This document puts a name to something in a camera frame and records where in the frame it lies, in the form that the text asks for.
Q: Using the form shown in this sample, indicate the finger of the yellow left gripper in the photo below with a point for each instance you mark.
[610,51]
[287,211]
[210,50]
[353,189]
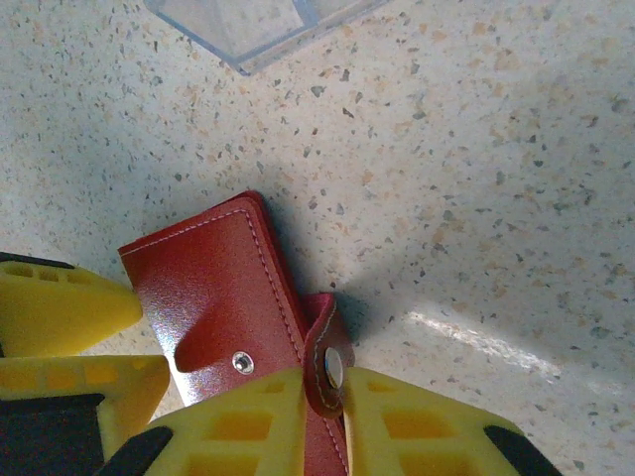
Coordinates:
[64,312]
[119,387]

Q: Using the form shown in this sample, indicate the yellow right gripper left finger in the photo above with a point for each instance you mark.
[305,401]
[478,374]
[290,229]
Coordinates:
[238,431]

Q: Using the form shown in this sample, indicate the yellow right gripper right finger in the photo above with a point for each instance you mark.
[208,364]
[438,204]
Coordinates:
[421,436]

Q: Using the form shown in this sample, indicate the red leather card holder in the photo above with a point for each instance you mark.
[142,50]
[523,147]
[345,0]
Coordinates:
[213,277]

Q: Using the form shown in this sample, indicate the clear acrylic card box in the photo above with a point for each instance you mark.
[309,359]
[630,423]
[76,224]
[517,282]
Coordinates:
[268,47]

